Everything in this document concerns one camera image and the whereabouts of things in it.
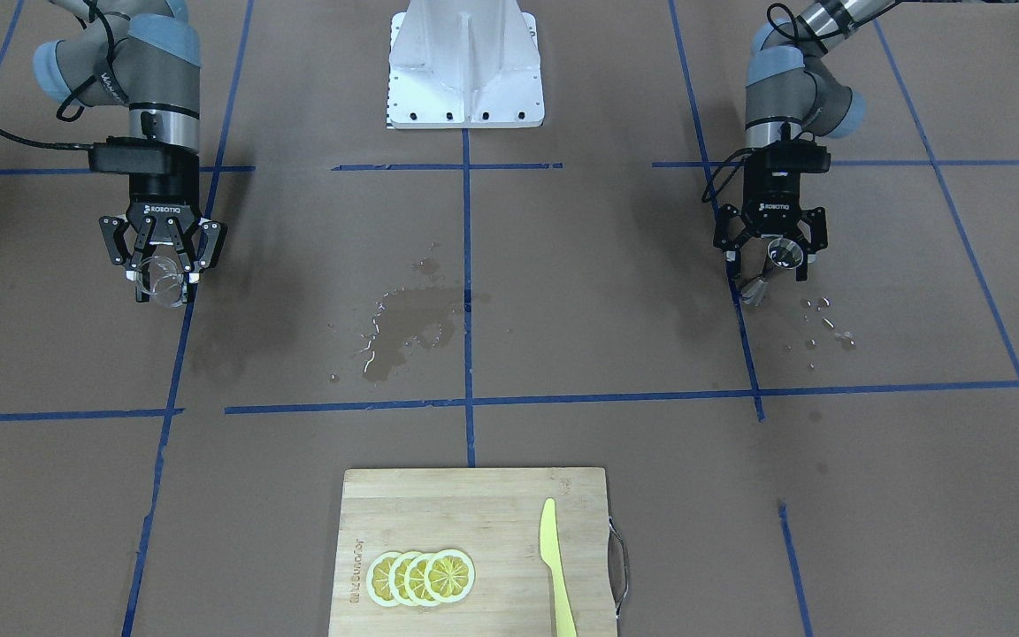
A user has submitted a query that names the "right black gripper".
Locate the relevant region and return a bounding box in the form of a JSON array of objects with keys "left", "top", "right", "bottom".
[{"left": 98, "top": 146, "right": 226, "bottom": 303}]

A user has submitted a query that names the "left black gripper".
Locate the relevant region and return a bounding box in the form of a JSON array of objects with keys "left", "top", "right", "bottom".
[{"left": 713, "top": 149, "right": 828, "bottom": 282}]

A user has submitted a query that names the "steel jigger measuring cup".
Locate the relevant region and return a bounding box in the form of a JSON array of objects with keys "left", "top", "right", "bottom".
[{"left": 739, "top": 237, "right": 808, "bottom": 307}]

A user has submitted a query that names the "small glass beaker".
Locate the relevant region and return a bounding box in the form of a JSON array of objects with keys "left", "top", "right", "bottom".
[{"left": 135, "top": 257, "right": 186, "bottom": 308}]

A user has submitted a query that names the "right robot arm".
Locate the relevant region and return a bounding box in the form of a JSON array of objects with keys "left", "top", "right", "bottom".
[{"left": 32, "top": 1, "right": 226, "bottom": 305}]

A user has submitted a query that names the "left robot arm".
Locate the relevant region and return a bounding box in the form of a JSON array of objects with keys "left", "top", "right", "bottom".
[{"left": 712, "top": 1, "right": 894, "bottom": 281}]

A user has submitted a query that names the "yellow plastic knife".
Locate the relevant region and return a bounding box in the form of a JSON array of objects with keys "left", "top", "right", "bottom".
[{"left": 539, "top": 497, "right": 578, "bottom": 636}]

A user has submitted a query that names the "wooden cutting board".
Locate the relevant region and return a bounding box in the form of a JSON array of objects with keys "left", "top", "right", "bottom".
[{"left": 328, "top": 467, "right": 618, "bottom": 636}]

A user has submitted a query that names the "lemon slice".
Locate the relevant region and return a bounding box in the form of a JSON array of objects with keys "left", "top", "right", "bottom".
[
  {"left": 367, "top": 551, "right": 403, "bottom": 608},
  {"left": 387, "top": 551, "right": 422, "bottom": 606},
  {"left": 403, "top": 553, "right": 440, "bottom": 608},
  {"left": 424, "top": 549, "right": 476, "bottom": 603}
]

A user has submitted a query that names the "front lemon slice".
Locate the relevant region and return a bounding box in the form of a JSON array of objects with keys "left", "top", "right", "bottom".
[{"left": 424, "top": 549, "right": 476, "bottom": 603}]

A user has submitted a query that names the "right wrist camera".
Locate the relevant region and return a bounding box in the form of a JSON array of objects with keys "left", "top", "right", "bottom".
[{"left": 88, "top": 137, "right": 174, "bottom": 176}]

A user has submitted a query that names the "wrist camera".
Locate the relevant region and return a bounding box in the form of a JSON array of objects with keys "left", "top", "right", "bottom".
[
  {"left": 759, "top": 140, "right": 832, "bottom": 174},
  {"left": 88, "top": 137, "right": 174, "bottom": 176}
]

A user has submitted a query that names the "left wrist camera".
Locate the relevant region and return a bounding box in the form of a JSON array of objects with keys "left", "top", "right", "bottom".
[{"left": 759, "top": 140, "right": 832, "bottom": 174}]

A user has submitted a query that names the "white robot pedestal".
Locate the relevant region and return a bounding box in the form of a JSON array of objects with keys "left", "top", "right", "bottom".
[{"left": 386, "top": 1, "right": 546, "bottom": 130}]

